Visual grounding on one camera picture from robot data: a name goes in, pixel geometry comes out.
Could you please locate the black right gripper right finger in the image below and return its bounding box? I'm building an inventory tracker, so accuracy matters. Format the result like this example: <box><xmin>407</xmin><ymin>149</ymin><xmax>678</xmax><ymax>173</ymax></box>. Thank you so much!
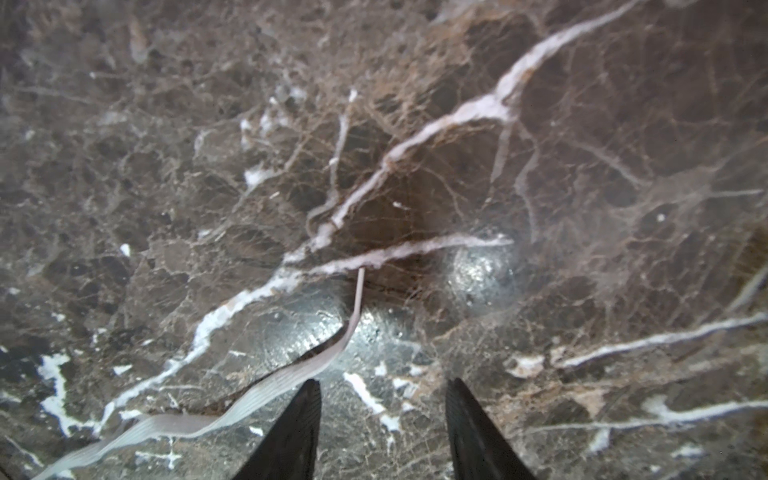
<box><xmin>445</xmin><ymin>378</ymin><xmax>535</xmax><ymax>480</ymax></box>

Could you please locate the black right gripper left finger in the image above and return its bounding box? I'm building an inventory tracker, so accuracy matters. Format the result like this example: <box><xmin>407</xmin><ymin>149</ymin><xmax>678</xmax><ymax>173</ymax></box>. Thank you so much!
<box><xmin>233</xmin><ymin>379</ymin><xmax>322</xmax><ymax>480</ymax></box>

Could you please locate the white shoelace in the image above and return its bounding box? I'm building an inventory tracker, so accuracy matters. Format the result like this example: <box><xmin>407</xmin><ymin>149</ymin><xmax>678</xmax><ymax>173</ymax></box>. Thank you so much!
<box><xmin>37</xmin><ymin>267</ymin><xmax>365</xmax><ymax>479</ymax></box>

